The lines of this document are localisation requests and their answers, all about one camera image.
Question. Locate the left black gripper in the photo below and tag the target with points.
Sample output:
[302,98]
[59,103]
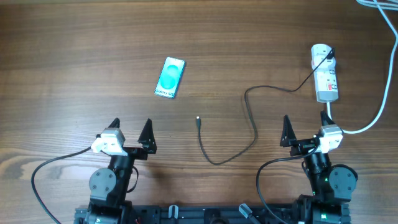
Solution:
[145,138]

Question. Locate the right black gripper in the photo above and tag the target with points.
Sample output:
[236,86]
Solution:
[289,139]

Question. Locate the turquoise screen Galaxy smartphone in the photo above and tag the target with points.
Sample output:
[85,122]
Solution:
[170,77]

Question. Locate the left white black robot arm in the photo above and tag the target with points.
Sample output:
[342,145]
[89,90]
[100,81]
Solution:
[109,186]

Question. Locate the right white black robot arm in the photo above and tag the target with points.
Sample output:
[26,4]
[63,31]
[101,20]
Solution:
[332,185]

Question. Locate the white power strip socket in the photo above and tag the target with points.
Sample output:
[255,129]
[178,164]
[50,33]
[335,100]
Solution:
[323,63]

